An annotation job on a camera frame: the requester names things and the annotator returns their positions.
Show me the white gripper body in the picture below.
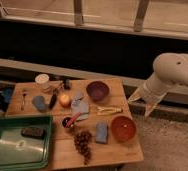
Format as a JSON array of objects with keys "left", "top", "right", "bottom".
[{"left": 139, "top": 73, "right": 176, "bottom": 105}]

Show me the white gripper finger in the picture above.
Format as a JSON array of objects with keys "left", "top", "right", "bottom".
[
  {"left": 128, "top": 89, "right": 141, "bottom": 103},
  {"left": 144, "top": 104, "right": 156, "bottom": 117}
]

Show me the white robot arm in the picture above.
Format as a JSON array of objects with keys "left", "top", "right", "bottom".
[{"left": 128, "top": 53, "right": 188, "bottom": 117}]

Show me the red bowl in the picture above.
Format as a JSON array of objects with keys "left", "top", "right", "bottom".
[{"left": 111, "top": 116, "right": 136, "bottom": 142}]

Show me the purple bowl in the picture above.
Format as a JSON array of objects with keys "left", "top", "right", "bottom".
[{"left": 86, "top": 81, "right": 110, "bottom": 102}]

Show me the wooden table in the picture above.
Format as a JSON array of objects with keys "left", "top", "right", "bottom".
[{"left": 6, "top": 78, "right": 143, "bottom": 171}]

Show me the blue sponge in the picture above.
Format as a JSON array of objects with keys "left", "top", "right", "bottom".
[{"left": 95, "top": 123, "right": 108, "bottom": 144}]

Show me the grey blue cloth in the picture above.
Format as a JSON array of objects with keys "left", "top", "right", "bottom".
[{"left": 71, "top": 91, "right": 89, "bottom": 121}]

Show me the small black object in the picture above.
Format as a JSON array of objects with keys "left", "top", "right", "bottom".
[{"left": 63, "top": 79, "right": 71, "bottom": 90}]

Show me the bunch of dark grapes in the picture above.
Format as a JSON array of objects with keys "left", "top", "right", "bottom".
[{"left": 74, "top": 131, "right": 92, "bottom": 165}]

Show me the red spoon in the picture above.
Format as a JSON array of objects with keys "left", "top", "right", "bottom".
[{"left": 66, "top": 112, "right": 83, "bottom": 128}]

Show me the small dark cup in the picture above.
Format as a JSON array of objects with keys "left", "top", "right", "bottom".
[{"left": 62, "top": 117, "right": 74, "bottom": 129}]

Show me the white lidded cup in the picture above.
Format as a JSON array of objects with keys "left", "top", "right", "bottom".
[{"left": 35, "top": 74, "right": 50, "bottom": 90}]

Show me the dark sponge block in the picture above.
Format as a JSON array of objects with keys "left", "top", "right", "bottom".
[{"left": 21, "top": 127, "right": 46, "bottom": 139}]

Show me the blue object at left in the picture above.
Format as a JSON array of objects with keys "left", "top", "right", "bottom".
[{"left": 2, "top": 88, "right": 13, "bottom": 103}]

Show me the green plastic tray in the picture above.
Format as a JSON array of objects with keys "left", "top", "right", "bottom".
[{"left": 0, "top": 115, "right": 52, "bottom": 171}]

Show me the black handled knife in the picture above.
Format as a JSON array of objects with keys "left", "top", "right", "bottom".
[{"left": 49, "top": 83, "right": 64, "bottom": 110}]

